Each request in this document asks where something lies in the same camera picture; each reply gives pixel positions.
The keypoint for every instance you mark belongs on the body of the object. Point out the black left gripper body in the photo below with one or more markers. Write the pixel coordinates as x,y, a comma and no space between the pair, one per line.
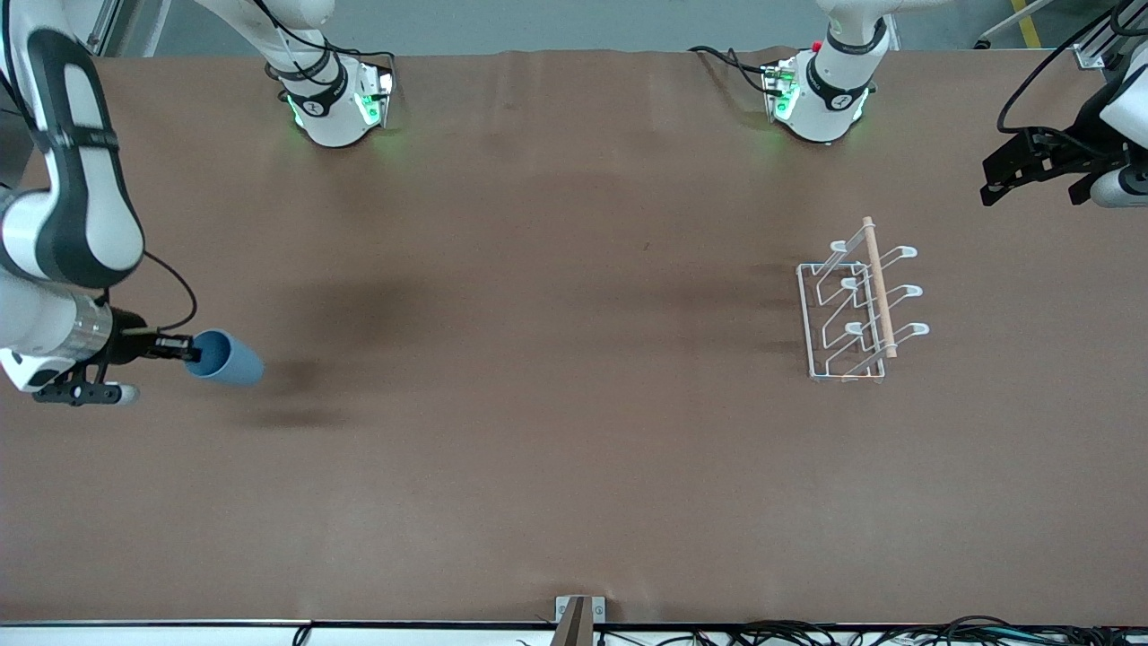
1082,126

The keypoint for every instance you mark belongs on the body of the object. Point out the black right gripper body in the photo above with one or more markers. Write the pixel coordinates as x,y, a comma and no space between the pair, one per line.
128,345

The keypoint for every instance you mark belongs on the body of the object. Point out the blue plastic cup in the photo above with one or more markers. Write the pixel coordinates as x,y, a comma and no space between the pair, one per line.
233,363

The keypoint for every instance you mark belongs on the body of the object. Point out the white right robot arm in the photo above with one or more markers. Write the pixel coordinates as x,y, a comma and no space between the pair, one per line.
81,206

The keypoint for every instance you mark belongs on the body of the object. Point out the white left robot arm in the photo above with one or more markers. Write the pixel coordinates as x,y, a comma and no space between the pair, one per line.
825,108

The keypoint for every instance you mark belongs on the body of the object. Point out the brown table cover sheet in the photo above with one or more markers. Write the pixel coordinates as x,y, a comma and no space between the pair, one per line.
538,359

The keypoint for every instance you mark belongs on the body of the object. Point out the aluminium frame profile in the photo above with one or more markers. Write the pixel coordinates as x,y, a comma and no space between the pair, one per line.
106,22
1090,54

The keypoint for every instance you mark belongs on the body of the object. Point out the brown camera post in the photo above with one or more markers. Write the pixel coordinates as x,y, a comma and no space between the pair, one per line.
574,628

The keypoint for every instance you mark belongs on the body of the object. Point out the grey metal bracket plate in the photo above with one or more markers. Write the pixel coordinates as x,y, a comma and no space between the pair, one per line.
599,610

